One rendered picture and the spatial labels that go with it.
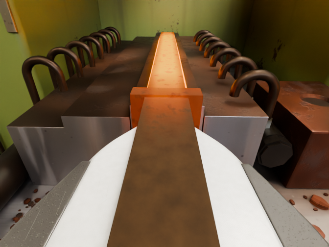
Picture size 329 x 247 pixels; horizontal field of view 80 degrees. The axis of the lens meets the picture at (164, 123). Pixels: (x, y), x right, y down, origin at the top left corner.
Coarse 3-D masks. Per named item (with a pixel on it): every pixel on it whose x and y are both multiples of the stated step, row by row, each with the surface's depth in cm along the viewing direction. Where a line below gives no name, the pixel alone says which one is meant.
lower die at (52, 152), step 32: (160, 32) 50; (96, 64) 31; (128, 64) 27; (192, 64) 27; (64, 96) 20; (96, 96) 18; (128, 96) 18; (224, 96) 18; (32, 128) 15; (64, 128) 15; (96, 128) 15; (128, 128) 15; (224, 128) 15; (256, 128) 15; (32, 160) 17; (64, 160) 17
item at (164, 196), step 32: (160, 64) 21; (160, 96) 12; (192, 96) 12; (160, 128) 9; (192, 128) 9; (128, 160) 7; (160, 160) 7; (192, 160) 7; (128, 192) 6; (160, 192) 6; (192, 192) 6; (128, 224) 5; (160, 224) 5; (192, 224) 5
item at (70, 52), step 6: (54, 48) 22; (60, 48) 22; (66, 48) 22; (48, 54) 22; (54, 54) 22; (66, 54) 22; (72, 54) 22; (72, 60) 23; (78, 60) 23; (78, 66) 23; (78, 72) 23; (54, 78) 24; (54, 84) 24
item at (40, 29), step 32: (32, 0) 27; (64, 0) 35; (96, 0) 51; (0, 32) 25; (32, 32) 27; (64, 32) 35; (0, 64) 27; (64, 64) 36; (0, 96) 29; (0, 128) 32
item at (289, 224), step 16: (256, 176) 8; (256, 192) 7; (272, 192) 7; (272, 208) 6; (288, 208) 6; (272, 224) 6; (288, 224) 6; (304, 224) 6; (288, 240) 6; (304, 240) 6; (320, 240) 6
